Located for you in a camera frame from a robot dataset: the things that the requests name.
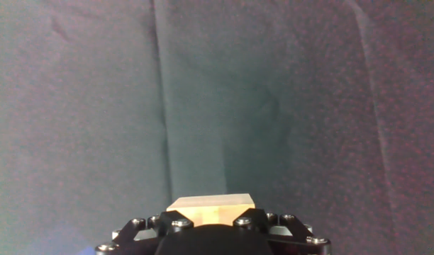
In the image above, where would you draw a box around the black cloth with blue print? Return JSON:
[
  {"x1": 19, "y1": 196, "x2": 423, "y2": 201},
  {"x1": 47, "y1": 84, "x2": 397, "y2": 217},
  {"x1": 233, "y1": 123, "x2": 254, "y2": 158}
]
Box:
[{"x1": 0, "y1": 0, "x2": 434, "y2": 255}]

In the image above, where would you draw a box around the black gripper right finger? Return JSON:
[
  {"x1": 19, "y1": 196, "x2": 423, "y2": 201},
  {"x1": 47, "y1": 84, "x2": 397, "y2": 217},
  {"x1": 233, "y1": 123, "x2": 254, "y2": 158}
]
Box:
[{"x1": 233, "y1": 208, "x2": 332, "y2": 255}]

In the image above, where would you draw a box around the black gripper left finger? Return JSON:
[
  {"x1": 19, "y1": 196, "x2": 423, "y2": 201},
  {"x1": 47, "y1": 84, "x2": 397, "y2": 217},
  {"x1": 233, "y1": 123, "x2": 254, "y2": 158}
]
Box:
[{"x1": 94, "y1": 210, "x2": 195, "y2": 255}]

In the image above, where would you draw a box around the small wooden block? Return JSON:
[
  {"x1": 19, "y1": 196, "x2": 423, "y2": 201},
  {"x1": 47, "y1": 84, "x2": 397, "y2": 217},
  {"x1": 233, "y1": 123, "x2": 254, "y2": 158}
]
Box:
[{"x1": 166, "y1": 193, "x2": 256, "y2": 227}]

